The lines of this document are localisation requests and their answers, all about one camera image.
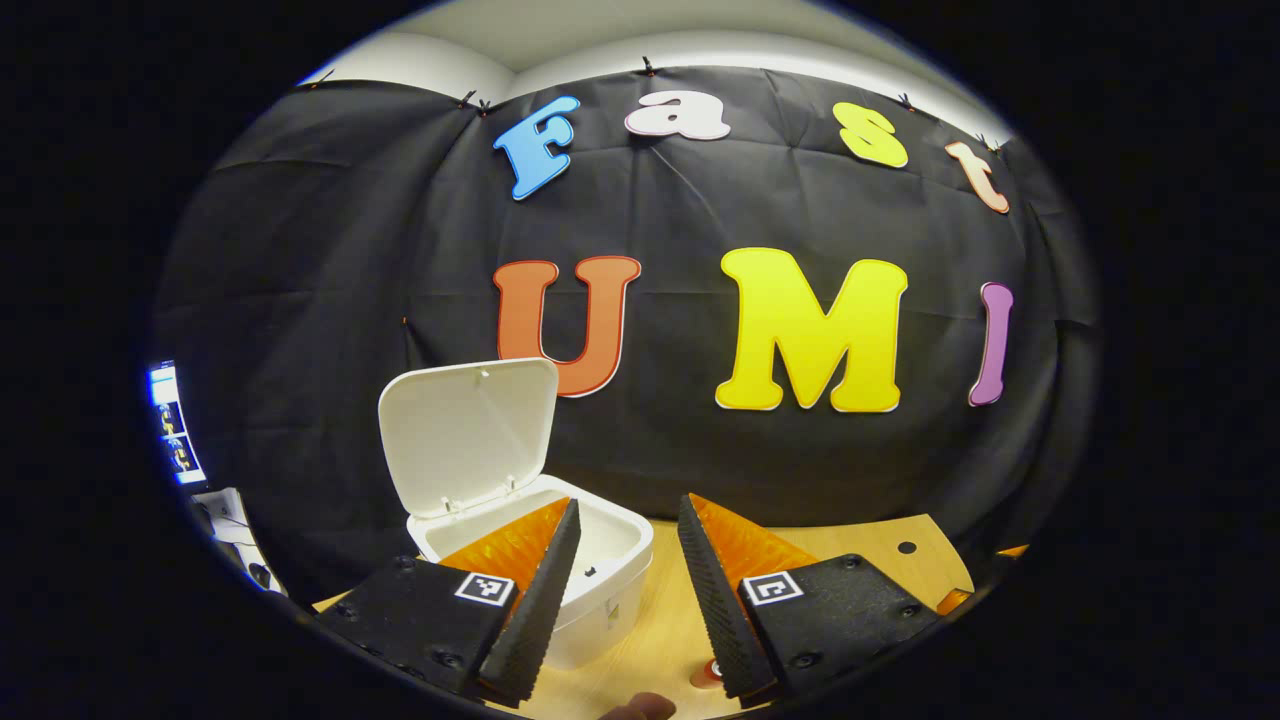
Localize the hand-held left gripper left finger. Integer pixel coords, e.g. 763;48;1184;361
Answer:
315;497;582;706

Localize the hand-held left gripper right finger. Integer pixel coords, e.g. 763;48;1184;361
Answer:
677;493;946;701

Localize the white desktop garbage bin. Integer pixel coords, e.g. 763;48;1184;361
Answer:
377;357;655;671

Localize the wooden desktop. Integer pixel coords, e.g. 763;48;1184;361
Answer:
312;514;976;720

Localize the black backdrop cloth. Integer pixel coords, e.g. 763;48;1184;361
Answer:
150;65;1101;606

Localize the white side table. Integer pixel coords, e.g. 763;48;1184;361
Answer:
190;487;289;598

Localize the computer monitor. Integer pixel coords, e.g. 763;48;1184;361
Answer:
147;360;208;488

